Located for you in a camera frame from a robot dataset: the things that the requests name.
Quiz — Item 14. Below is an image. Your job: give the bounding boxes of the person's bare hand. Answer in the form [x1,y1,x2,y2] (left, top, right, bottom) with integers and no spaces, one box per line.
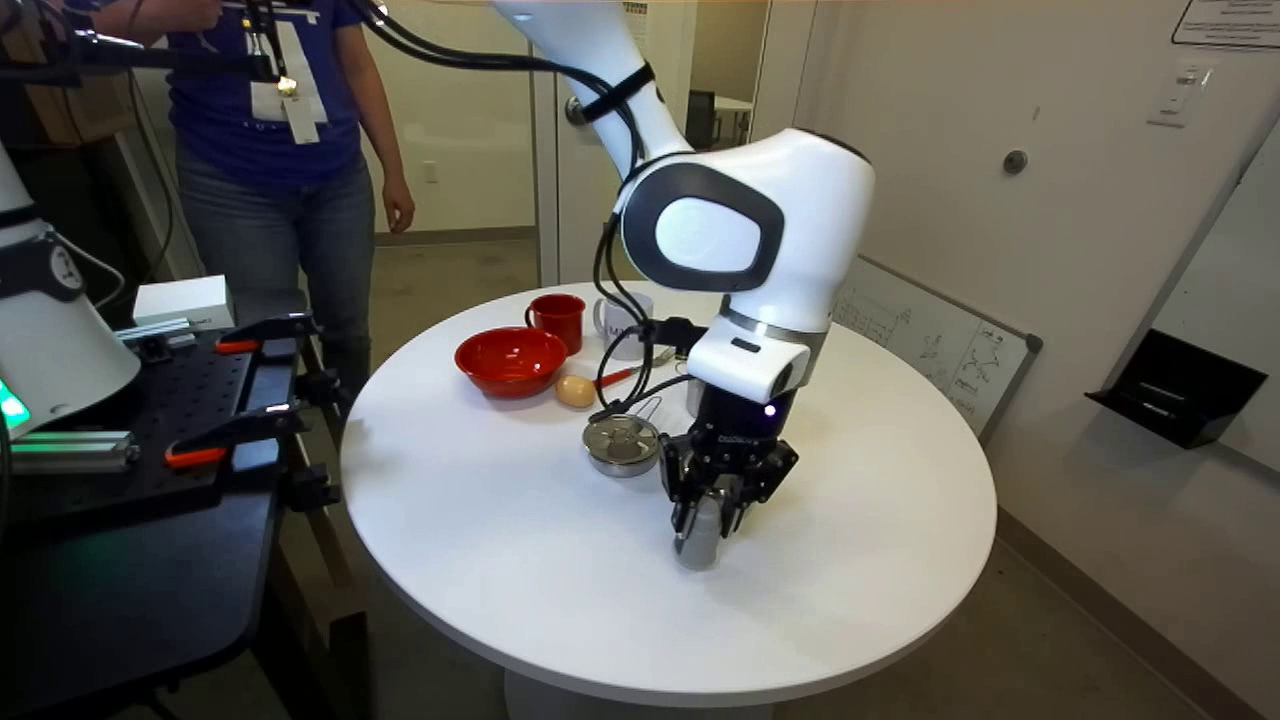
[374,173,420,241]

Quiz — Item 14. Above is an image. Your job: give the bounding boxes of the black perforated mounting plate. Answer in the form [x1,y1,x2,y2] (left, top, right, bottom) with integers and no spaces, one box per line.
[0,336,271,526]

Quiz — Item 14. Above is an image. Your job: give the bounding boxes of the person in blue shirt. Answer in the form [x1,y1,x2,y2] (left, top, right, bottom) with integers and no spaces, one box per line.
[93,0,420,392]

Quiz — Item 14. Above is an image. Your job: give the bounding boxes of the red bowl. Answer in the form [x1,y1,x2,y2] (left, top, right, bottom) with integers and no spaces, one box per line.
[450,326,576,405]

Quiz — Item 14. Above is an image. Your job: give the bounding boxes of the red mug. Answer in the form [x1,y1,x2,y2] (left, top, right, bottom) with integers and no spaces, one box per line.
[519,291,593,355]

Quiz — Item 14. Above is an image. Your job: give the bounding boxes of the beige egg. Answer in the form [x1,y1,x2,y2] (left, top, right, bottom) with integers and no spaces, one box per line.
[553,371,601,412]

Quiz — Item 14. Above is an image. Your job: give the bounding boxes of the orange and black clamp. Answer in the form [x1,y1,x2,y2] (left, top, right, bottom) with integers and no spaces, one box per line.
[161,398,343,518]
[195,311,353,405]

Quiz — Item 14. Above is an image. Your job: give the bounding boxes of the black bin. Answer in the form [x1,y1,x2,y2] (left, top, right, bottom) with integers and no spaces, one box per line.
[682,88,758,158]

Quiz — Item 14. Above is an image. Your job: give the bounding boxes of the white box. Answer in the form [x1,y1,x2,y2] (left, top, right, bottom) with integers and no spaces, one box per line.
[128,271,238,336]

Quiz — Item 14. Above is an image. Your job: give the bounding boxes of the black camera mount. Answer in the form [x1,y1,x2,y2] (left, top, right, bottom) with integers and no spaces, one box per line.
[0,0,290,95]

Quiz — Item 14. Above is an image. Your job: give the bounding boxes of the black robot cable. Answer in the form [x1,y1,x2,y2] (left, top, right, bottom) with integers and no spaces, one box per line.
[349,0,702,421]

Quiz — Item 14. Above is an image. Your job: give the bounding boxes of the grey salt shaker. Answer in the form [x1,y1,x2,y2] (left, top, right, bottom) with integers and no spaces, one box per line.
[670,478,731,574]

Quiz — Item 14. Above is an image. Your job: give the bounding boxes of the steel bowl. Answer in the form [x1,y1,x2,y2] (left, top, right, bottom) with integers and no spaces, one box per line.
[578,409,666,480]

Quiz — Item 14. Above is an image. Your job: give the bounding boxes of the paper wall sign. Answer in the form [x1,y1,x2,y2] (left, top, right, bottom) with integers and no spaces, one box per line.
[1167,0,1280,53]

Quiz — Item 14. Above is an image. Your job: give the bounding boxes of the black cart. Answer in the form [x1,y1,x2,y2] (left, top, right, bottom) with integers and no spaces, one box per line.
[0,311,374,720]

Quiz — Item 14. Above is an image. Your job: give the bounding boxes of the person's bare forearm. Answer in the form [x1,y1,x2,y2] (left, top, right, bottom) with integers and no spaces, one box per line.
[349,23,411,194]

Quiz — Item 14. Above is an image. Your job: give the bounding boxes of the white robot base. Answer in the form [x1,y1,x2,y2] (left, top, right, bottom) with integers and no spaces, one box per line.
[0,143,145,435]

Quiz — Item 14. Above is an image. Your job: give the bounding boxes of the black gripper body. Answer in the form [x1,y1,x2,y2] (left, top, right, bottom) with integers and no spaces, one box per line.
[661,389,802,506]

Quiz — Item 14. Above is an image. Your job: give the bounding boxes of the red handled utensil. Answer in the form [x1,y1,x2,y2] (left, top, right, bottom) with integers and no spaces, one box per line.
[593,355,678,398]

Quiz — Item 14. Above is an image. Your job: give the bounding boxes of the small white cup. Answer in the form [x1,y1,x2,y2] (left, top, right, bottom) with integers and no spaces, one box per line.
[586,291,640,344]

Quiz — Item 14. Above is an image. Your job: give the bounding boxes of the whiteboard leaning on wall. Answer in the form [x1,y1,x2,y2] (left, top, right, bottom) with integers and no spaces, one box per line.
[832,254,1043,442]

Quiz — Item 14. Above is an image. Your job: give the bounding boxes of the aluminium rail with green light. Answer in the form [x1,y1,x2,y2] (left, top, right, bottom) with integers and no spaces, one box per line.
[3,428,138,480]

